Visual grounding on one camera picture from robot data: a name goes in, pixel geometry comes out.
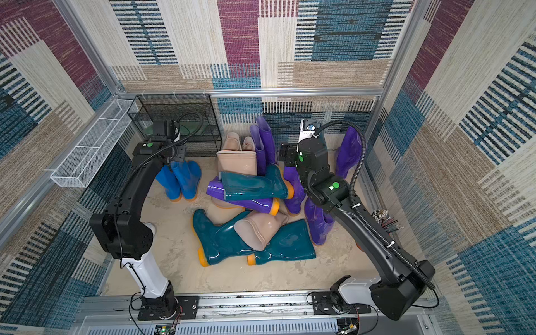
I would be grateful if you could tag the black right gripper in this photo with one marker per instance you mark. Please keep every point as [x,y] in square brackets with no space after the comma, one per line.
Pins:
[286,153]

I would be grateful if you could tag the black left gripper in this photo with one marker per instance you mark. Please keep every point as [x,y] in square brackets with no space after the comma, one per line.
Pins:
[183,148]

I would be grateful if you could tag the blue boot from pile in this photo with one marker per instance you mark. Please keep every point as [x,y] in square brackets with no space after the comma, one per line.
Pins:
[188,174]

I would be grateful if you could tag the teal boot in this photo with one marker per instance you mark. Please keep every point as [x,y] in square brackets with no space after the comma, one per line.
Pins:
[218,243]
[247,187]
[291,243]

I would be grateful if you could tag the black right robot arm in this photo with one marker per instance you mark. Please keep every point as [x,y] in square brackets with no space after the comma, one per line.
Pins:
[404,279]

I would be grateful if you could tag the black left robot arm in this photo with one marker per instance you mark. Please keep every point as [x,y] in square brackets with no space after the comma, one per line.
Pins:
[119,228]

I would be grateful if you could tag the green pad on shelf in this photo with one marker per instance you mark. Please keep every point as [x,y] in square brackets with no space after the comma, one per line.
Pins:
[186,127]

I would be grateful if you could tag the beige boot standing front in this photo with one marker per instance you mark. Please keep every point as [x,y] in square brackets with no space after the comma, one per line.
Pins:
[241,162]

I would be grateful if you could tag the purple boot lying in pile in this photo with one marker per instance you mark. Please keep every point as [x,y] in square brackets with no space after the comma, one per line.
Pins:
[216,191]

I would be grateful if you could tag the beige boot back left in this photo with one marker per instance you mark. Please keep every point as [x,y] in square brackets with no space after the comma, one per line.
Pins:
[232,142]

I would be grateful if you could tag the beige boot lying in pile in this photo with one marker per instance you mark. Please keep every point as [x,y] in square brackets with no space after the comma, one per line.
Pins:
[257,229]

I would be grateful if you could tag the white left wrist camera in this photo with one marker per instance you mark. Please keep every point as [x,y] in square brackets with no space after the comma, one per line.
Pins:
[165,131]

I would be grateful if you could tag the black wire shelf rack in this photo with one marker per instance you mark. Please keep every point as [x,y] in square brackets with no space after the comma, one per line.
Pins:
[148,108]

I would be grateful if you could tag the white wire mesh basket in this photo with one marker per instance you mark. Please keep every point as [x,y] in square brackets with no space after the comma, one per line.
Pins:
[84,161]

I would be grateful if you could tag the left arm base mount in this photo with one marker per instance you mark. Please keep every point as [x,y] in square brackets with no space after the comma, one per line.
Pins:
[182,307]

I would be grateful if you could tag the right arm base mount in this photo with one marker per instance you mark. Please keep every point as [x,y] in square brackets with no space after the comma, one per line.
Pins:
[329,303]

